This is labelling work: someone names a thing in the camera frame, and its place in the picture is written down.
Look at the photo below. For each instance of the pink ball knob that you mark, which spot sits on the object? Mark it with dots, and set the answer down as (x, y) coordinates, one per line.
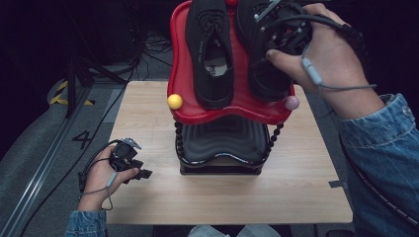
(292, 103)

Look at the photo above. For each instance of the yellow ball knob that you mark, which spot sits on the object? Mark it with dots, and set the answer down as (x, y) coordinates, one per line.
(175, 101)

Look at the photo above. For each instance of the black thick-soled shoe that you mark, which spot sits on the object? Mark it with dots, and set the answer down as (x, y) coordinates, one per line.
(267, 82)

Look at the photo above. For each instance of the person's legs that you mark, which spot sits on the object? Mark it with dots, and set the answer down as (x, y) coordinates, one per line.
(210, 232)

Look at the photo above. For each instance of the black tripod stand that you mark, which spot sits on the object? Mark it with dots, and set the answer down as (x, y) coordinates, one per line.
(70, 85)

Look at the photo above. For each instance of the person's right hand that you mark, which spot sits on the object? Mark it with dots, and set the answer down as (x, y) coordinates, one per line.
(336, 65)

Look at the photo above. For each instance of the black knit lace-up shoe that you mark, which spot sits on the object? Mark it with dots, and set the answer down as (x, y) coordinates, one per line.
(197, 49)

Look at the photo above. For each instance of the red and black shoe rack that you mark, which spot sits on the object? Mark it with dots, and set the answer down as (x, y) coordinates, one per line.
(237, 138)

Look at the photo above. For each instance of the yellow and black floor tape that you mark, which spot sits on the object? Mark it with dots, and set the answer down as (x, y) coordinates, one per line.
(57, 97)

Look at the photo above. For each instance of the black tape piece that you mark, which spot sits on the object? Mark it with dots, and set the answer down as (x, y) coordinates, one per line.
(336, 184)

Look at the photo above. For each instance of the person's left hand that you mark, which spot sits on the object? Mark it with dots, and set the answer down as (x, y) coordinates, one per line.
(97, 181)

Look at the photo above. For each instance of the metal floor rail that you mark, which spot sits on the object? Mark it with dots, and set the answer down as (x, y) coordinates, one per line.
(36, 171)

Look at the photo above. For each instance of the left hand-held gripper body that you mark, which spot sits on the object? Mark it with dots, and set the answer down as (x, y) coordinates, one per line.
(123, 158)

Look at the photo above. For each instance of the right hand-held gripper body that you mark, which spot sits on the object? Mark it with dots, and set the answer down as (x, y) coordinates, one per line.
(286, 33)

